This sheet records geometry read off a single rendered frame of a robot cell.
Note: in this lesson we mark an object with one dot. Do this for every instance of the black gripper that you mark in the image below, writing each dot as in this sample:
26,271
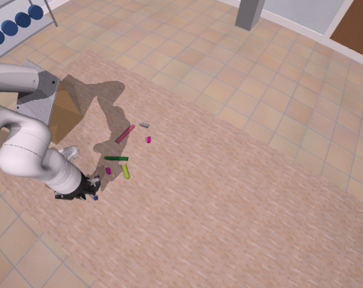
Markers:
79,192

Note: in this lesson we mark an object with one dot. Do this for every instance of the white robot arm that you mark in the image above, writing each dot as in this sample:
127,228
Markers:
25,151

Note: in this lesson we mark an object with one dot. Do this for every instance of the pink rod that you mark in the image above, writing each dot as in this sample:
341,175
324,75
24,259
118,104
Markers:
125,134

